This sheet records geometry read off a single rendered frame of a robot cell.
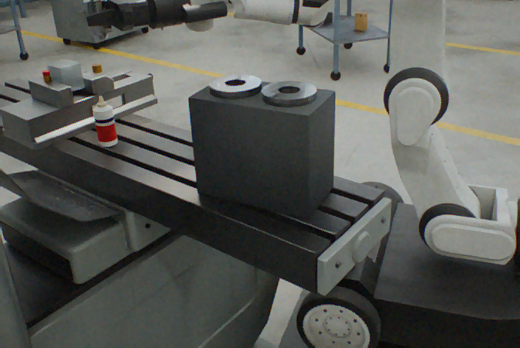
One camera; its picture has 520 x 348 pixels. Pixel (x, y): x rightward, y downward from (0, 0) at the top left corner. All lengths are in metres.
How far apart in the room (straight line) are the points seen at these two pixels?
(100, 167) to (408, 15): 0.72
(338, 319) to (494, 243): 0.40
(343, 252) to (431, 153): 0.54
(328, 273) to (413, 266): 0.65
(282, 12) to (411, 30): 0.28
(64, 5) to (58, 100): 4.65
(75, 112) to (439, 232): 0.89
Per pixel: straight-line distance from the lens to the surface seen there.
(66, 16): 5.99
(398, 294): 1.45
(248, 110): 0.92
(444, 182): 1.44
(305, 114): 0.88
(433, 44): 1.31
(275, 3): 1.29
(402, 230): 1.67
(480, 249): 1.47
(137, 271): 1.28
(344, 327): 1.45
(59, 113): 1.35
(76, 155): 1.27
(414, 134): 1.33
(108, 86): 1.40
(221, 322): 1.62
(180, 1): 1.25
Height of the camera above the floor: 1.49
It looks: 26 degrees down
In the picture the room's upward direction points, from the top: 2 degrees counter-clockwise
